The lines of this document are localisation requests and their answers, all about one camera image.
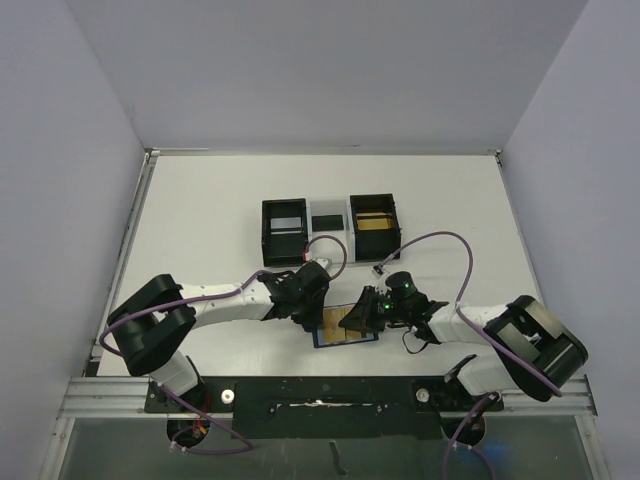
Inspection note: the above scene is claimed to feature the gold credit card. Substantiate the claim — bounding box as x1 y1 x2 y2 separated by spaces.
355 211 396 232

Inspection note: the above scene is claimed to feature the black card from holder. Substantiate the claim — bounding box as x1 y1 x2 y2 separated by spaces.
311 215 344 232

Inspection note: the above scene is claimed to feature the aluminium front rail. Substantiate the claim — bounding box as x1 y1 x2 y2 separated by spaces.
58 376 598 419

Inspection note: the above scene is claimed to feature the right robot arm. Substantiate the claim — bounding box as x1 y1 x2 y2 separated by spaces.
339 271 588 402

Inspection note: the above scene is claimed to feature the aluminium left side rail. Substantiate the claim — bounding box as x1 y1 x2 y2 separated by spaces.
88 148 160 363

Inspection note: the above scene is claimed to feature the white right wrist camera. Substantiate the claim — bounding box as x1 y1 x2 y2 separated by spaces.
372 265 391 294

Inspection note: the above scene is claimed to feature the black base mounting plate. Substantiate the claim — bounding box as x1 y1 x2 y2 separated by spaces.
144 375 504 441

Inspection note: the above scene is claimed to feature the black bin with gold card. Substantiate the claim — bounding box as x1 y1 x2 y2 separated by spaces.
349 193 402 262

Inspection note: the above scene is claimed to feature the blue leather card holder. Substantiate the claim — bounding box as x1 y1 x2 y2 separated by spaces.
312 304 379 349

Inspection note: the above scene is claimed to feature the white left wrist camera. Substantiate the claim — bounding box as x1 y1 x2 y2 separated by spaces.
309 257 333 272

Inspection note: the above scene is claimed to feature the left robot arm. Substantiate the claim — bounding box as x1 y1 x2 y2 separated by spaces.
99 259 331 396

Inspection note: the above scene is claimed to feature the silver credit card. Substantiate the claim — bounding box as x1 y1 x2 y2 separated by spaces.
270 216 302 230

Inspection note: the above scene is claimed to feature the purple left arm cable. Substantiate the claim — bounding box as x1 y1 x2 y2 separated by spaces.
98 234 349 456

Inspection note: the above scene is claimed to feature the white middle bin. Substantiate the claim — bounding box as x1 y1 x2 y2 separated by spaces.
305 196 355 267

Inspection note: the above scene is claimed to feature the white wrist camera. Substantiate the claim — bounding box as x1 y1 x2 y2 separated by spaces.
372 265 391 294
309 257 333 272

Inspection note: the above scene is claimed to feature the black bin with silver card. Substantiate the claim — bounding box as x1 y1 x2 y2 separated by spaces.
261 198 309 267

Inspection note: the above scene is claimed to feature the aluminium rail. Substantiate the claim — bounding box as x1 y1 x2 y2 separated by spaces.
58 376 598 419
88 148 160 363

